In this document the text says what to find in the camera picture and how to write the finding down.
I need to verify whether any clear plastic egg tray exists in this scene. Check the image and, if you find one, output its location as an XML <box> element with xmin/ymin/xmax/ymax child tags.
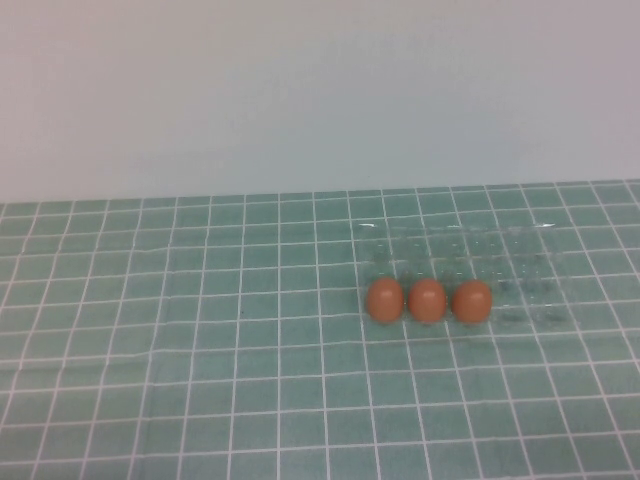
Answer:
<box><xmin>355</xmin><ymin>219</ymin><xmax>576</xmax><ymax>331</ymax></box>

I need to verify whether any brown egg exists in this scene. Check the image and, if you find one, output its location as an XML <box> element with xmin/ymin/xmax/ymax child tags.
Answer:
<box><xmin>451</xmin><ymin>278</ymin><xmax>494</xmax><ymax>324</ymax></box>
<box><xmin>408</xmin><ymin>278</ymin><xmax>447</xmax><ymax>324</ymax></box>
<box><xmin>366</xmin><ymin>278</ymin><xmax>405</xmax><ymax>323</ymax></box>

